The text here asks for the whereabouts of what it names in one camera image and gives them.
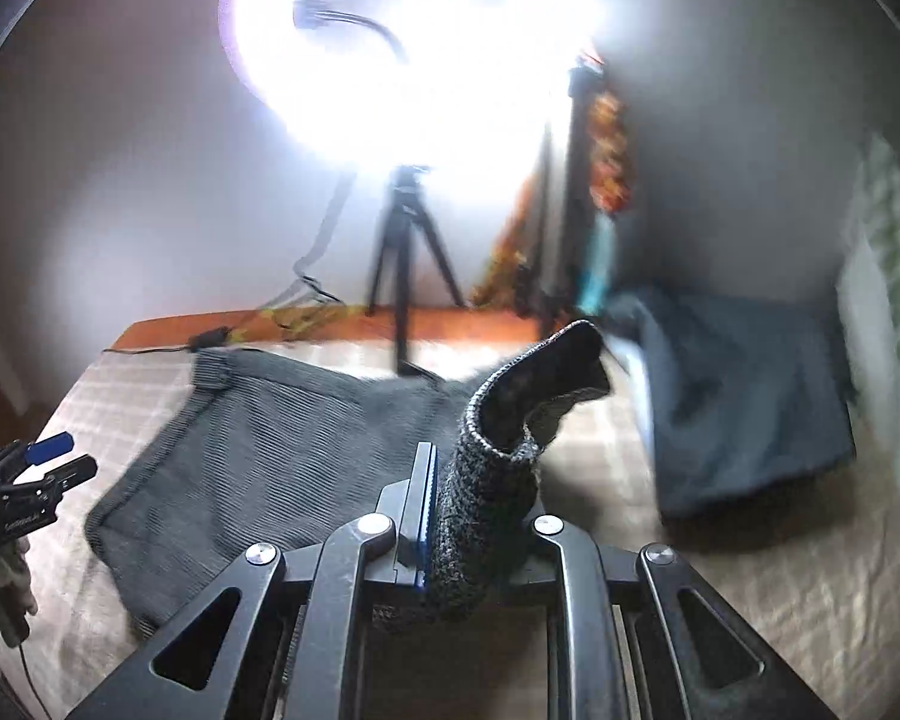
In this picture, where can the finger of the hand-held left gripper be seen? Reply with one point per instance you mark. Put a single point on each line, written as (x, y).
(67, 474)
(49, 448)

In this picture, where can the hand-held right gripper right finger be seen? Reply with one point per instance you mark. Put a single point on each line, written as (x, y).
(577, 600)

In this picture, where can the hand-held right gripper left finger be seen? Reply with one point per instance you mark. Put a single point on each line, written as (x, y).
(424, 517)

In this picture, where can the grey ribbed pants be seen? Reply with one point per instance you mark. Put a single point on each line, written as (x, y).
(270, 450)

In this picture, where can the person's left hand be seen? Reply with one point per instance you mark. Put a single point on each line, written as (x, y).
(4, 585)

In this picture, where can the beige plaid bed blanket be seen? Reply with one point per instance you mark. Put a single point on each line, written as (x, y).
(757, 600)

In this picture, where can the dark blue cloth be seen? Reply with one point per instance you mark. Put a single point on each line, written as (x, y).
(742, 405)

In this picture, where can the black tripod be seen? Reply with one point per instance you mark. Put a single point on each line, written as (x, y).
(412, 240)

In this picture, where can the cyan hanging object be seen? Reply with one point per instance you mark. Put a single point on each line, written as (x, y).
(596, 270)

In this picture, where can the orange flower garland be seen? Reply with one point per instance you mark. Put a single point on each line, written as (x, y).
(607, 150)

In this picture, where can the green striped cloth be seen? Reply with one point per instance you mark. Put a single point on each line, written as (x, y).
(896, 300)

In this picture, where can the orange wooden bed frame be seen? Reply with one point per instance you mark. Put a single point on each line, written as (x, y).
(330, 326)

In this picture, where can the dark door frame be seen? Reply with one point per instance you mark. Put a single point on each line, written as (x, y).
(566, 202)

